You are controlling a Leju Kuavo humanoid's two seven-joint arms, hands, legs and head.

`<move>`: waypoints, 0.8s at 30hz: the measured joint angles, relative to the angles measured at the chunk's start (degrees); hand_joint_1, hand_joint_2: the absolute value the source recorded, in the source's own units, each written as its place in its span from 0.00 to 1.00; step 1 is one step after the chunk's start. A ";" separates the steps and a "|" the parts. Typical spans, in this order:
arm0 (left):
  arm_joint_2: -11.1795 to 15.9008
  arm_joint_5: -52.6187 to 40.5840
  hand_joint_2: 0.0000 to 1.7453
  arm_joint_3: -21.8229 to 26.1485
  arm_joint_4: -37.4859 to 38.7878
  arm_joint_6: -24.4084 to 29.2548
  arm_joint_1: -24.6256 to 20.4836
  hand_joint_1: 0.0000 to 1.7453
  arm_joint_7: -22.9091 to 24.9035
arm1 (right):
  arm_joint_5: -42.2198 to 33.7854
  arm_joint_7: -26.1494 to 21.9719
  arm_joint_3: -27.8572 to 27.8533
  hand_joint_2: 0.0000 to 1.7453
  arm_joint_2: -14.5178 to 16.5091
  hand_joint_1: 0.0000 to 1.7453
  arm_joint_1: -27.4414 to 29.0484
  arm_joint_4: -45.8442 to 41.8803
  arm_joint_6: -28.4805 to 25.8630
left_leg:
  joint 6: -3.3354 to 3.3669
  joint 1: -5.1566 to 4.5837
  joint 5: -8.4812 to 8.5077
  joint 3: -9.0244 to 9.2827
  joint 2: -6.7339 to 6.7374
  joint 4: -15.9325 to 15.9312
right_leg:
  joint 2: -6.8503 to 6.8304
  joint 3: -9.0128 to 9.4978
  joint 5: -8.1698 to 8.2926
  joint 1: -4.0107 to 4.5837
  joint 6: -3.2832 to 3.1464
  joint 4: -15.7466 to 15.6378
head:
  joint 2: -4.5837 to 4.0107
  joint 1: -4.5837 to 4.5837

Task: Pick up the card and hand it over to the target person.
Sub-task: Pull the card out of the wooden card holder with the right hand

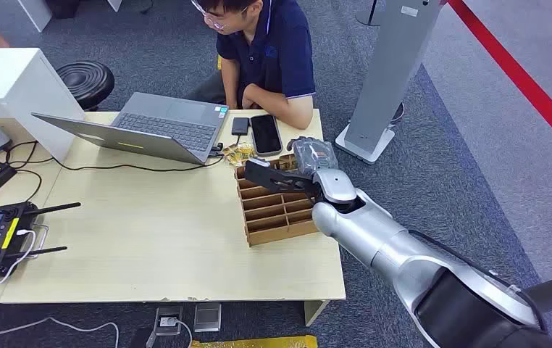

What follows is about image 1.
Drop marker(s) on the red barrier band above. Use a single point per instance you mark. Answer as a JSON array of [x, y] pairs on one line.
[[520, 79]]

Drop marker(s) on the grey open laptop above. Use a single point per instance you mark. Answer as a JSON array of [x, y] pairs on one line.
[[175, 120]]

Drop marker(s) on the person's right forearm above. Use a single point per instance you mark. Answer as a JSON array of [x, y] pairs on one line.
[[229, 84]]

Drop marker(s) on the yellow strip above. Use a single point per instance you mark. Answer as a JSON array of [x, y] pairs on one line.
[[257, 342]]

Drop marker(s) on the floor socket with plug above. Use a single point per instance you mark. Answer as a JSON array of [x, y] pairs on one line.
[[168, 321]]

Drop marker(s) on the small black power bank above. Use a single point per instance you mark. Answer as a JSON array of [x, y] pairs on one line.
[[240, 126]]

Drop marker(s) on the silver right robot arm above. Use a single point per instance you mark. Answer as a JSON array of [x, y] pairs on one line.
[[377, 240]]

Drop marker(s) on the grey floor socket plate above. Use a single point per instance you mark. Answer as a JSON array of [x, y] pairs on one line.
[[207, 317]]

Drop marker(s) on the grey kiosk stand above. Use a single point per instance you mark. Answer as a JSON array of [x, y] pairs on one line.
[[391, 72]]

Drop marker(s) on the black smartphone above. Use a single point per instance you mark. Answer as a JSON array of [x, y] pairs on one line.
[[266, 134]]

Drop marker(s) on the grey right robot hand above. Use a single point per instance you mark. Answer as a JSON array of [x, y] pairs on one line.
[[312, 156]]

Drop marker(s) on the black round stand base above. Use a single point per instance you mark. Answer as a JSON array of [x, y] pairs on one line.
[[368, 14]]

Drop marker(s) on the white furniture panel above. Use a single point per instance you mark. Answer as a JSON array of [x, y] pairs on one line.
[[36, 12]]

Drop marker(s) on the white cabinet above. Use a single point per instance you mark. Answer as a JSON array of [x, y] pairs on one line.
[[12, 86]]

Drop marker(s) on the black round stool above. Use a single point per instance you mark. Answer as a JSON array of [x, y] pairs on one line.
[[86, 81]]

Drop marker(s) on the wooden card organizer box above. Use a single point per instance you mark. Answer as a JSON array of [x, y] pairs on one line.
[[266, 216]]

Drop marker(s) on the pale desk leg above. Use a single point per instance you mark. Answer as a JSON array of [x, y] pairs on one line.
[[315, 312]]

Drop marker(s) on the person's left forearm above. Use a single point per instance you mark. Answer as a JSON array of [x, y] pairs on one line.
[[285, 108]]

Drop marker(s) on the golden snack wrappers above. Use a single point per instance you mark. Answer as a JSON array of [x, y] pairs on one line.
[[239, 153]]

